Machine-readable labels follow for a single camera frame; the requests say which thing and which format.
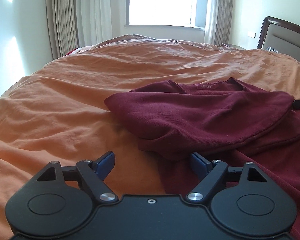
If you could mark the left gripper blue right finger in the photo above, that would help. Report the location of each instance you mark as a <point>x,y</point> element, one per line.
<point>211,175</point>

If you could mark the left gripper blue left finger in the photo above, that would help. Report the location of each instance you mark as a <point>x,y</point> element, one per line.
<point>92,175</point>

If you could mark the maroon long-sleeve shirt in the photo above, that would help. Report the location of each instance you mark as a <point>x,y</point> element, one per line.
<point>228,120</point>

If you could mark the orange duvet cover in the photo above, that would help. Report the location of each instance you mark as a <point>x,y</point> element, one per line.
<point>58,113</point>

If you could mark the dark wood padded headboard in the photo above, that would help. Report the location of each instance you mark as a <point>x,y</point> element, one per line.
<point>280,35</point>

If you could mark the right beige curtain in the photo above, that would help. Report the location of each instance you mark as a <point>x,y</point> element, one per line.
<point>218,21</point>

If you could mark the beige curtain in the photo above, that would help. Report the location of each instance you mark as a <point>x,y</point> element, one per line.
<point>218,21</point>
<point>74,24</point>

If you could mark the bright window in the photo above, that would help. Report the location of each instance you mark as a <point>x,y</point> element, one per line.
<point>180,13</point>

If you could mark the left beige curtain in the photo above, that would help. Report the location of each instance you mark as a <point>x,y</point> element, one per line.
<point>74,24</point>

